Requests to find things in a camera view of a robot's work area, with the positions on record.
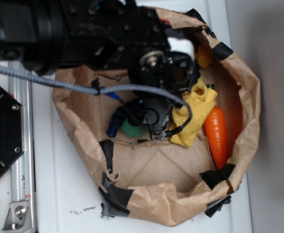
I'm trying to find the aluminium extrusion rail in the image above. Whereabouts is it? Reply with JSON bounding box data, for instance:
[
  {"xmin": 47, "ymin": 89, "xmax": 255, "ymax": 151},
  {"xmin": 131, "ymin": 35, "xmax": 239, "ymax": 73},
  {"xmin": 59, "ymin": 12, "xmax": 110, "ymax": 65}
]
[{"xmin": 1, "ymin": 60, "xmax": 38, "ymax": 233}]

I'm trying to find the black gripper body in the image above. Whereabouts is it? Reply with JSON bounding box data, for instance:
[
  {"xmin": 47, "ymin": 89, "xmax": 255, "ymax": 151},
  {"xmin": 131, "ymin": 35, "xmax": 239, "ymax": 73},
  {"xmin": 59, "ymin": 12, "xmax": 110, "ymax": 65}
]
[{"xmin": 60, "ymin": 0, "xmax": 195, "ymax": 95}]

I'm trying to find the grey braided cable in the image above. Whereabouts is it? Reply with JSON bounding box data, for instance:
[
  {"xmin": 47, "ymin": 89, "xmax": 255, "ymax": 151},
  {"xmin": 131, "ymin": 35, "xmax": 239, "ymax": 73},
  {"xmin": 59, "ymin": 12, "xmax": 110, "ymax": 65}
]
[{"xmin": 0, "ymin": 62, "xmax": 193, "ymax": 140}]

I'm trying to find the orange toy carrot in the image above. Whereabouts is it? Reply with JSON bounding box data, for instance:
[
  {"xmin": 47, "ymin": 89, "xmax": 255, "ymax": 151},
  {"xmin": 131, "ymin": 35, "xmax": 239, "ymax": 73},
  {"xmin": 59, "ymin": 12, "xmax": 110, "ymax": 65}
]
[{"xmin": 203, "ymin": 83, "xmax": 228, "ymax": 170}]

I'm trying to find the metal corner bracket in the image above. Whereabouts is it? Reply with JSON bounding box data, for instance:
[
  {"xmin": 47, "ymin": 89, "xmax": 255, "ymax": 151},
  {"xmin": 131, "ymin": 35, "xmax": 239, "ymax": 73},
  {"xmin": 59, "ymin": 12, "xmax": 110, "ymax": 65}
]
[{"xmin": 1, "ymin": 200, "xmax": 32, "ymax": 233}]

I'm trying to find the yellow knitted cloth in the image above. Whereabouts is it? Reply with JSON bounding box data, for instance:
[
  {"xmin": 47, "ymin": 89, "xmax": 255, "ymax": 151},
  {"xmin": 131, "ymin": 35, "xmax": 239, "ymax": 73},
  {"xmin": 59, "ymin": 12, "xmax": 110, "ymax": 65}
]
[{"xmin": 170, "ymin": 77, "xmax": 218, "ymax": 148}]

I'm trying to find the yellow rubber duck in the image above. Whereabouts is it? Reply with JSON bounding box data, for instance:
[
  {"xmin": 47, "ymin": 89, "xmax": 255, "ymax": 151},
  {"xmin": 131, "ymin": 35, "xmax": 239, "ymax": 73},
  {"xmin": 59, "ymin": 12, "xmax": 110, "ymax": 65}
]
[{"xmin": 194, "ymin": 44, "xmax": 214, "ymax": 69}]

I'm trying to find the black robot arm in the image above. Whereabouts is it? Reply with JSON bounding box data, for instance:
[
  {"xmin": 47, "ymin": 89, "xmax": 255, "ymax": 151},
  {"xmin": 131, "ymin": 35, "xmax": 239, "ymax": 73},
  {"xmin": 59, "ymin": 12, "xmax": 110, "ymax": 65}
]
[{"xmin": 0, "ymin": 0, "xmax": 194, "ymax": 95}]

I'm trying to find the green ball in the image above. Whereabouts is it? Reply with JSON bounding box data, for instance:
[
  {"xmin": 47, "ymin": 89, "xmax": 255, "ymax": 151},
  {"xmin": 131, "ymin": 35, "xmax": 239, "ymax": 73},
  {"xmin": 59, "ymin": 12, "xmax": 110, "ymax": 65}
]
[{"xmin": 121, "ymin": 118, "xmax": 147, "ymax": 138}]

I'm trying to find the brown paper bag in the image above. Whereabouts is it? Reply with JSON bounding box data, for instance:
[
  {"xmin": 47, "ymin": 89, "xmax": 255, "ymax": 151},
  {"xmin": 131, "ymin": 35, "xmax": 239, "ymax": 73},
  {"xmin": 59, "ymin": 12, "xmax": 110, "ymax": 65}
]
[{"xmin": 52, "ymin": 8, "xmax": 261, "ymax": 226}]

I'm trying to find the dark blue rope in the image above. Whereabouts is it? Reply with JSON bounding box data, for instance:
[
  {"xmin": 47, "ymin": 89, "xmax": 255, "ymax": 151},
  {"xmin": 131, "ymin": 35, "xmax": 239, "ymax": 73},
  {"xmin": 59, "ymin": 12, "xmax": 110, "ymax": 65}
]
[{"xmin": 106, "ymin": 98, "xmax": 142, "ymax": 138}]

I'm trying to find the black octagonal mount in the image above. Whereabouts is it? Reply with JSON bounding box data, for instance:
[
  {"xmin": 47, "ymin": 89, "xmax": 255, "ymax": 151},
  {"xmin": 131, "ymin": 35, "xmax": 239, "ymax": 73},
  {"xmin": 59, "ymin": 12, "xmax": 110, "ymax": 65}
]
[{"xmin": 0, "ymin": 86, "xmax": 23, "ymax": 178}]

